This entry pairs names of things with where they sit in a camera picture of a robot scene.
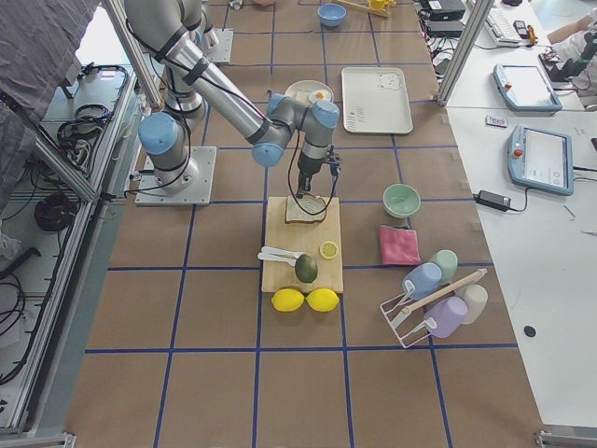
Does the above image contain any white round plate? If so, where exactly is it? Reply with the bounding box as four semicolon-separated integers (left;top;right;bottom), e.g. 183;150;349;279
285;80;334;102

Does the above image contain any white wire cup rack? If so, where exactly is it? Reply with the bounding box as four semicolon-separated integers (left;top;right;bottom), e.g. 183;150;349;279
380;268;487;348

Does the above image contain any aluminium frame post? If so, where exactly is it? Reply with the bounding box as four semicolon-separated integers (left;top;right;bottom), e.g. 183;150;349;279
437;0;493;106

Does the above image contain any white plastic cutlery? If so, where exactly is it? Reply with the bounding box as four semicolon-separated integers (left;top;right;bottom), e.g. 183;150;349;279
257;246;304;266

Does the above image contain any blue bowl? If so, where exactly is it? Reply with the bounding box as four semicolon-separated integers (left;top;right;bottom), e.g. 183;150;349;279
317;3;347;28

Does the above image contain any green mug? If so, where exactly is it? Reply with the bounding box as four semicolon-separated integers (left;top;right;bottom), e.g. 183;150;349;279
429;249;458;285

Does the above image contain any wooden cup rack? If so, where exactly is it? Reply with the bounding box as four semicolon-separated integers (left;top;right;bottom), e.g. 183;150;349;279
337;0;396;18

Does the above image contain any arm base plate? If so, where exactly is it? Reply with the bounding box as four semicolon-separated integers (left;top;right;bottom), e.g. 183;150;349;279
134;146;217;206
201;28;234;65

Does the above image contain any purple mug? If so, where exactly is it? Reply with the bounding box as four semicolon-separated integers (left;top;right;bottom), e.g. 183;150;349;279
423;296;468;338

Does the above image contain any lemon slice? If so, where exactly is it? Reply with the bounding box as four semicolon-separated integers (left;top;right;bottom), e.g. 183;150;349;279
319;241;340;260

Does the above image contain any bread slice on plate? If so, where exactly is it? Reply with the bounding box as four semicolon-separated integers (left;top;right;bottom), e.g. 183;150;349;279
294;91;312;105

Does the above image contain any white bear tray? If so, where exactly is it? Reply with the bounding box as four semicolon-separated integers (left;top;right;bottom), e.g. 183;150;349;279
341;66;413;134

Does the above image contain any blue mug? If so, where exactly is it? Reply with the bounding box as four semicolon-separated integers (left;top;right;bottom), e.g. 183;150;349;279
402;262;442;301

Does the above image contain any pink cloth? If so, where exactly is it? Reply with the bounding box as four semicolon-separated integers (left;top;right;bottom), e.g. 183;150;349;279
379;225;421;266

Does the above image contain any beige mug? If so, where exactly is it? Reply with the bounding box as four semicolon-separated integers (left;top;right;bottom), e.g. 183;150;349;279
455;284;488;325

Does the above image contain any avocado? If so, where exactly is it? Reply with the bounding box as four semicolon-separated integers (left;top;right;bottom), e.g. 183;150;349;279
294;254;318;284

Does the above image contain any wooden cutting board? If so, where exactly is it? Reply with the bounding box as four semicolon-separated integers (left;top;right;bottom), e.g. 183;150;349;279
261;197;343;293

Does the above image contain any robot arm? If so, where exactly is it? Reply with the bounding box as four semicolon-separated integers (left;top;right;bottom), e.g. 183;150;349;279
124;0;340;196

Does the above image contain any left whole lemon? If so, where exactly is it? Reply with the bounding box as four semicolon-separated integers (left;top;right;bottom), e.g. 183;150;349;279
271;287;305;313

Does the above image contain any black power adapter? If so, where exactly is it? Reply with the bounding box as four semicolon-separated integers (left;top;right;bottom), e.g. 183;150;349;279
473;189;511;212

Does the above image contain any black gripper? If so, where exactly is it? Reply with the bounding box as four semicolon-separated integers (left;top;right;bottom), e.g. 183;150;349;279
297;144;341;199

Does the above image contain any whole lemon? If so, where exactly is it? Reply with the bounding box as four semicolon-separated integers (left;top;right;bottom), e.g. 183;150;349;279
306;288;340;313
271;287;305;313

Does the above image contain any teach pendant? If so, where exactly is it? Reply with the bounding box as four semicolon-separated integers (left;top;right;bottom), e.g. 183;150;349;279
507;125;574;196
493;63;562;115

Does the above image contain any green bowl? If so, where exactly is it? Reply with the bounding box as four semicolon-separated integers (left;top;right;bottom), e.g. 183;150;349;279
382;184;421;218

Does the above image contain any right whole lemon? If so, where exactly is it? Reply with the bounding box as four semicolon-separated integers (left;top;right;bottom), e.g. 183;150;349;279
306;288;340;313

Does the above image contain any near teach pendant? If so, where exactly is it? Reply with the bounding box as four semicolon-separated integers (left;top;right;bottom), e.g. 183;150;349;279
507;125;574;196

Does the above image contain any white bread slice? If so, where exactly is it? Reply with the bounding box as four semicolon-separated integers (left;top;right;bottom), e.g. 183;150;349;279
285;194;326;224

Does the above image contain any fried egg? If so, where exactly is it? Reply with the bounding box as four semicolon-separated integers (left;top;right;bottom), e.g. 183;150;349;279
309;90;333;103

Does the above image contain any far teach pendant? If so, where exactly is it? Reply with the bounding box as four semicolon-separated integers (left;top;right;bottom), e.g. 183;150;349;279
493;63;562;115

